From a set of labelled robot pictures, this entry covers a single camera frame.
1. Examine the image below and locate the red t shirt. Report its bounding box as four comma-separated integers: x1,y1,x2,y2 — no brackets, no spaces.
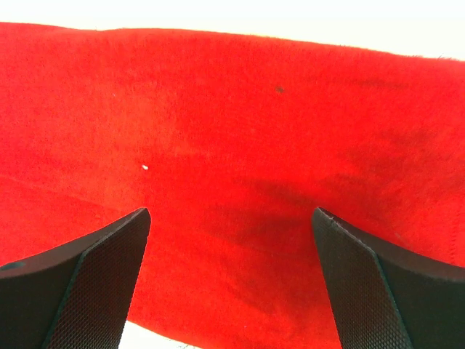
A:
0,21,465,349

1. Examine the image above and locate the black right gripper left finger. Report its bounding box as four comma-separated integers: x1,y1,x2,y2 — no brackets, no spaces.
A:
1,208,150,349

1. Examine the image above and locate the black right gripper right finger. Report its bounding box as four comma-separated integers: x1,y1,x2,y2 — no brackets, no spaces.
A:
312,207,464,349

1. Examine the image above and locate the floral patterned table cloth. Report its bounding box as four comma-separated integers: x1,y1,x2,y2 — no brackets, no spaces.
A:
0,0,465,349

